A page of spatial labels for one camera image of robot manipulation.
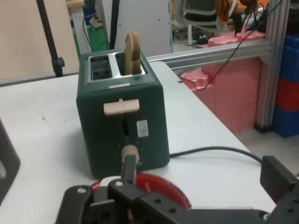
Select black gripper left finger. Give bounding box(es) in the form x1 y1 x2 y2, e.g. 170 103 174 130
55 155 194 224

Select beige toaster knob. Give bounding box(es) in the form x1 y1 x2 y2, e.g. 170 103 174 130
121 144 140 164

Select large pink foam block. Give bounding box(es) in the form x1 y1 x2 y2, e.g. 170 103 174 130
181 58 262 133

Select thin black hanging cable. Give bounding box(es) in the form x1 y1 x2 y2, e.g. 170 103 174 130
181 0 283 91

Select white mesh office chair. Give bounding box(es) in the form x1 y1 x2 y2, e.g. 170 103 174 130
182 0 225 46

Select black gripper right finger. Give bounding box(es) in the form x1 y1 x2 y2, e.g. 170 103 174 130
260 155 299 224

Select white cabinet panel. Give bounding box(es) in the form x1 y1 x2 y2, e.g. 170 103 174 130
102 0 172 56

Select red foam block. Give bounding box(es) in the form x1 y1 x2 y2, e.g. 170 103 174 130
275 78 299 112

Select dark green two-slot toaster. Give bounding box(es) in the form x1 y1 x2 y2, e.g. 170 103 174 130
76 49 171 180

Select black tripod pole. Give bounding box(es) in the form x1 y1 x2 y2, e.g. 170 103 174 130
36 0 65 77

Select red plate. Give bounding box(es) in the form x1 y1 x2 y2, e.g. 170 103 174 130
90 173 191 221

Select beige partition board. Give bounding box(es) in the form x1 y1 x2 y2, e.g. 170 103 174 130
0 0 80 80

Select black box-shaped object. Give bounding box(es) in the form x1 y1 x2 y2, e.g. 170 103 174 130
0 118 21 204

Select aluminium profile frame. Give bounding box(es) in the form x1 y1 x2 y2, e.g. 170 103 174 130
0 0 290 133

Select round brown bread slice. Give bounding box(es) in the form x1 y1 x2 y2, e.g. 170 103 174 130
123 31 142 76

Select black toaster power cable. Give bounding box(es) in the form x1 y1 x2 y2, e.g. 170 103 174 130
169 146 263 165

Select blue foam block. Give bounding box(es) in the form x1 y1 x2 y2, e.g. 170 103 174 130
273 107 299 139
280 35 299 84

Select flat pink foam block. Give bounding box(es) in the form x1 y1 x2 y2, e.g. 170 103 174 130
207 31 266 49

